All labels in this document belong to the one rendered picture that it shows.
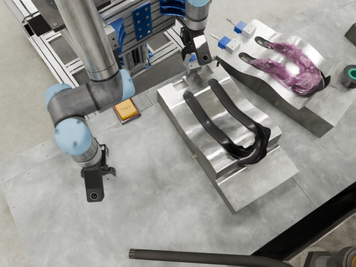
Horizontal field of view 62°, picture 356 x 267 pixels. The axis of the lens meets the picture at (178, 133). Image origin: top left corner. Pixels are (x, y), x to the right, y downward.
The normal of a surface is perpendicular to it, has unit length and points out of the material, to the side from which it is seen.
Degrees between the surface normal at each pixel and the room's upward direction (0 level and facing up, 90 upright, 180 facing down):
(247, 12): 0
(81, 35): 65
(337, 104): 0
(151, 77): 0
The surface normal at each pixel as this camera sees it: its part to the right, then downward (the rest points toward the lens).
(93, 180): 0.04, 0.18
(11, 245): 0.01, -0.39
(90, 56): -0.04, 0.67
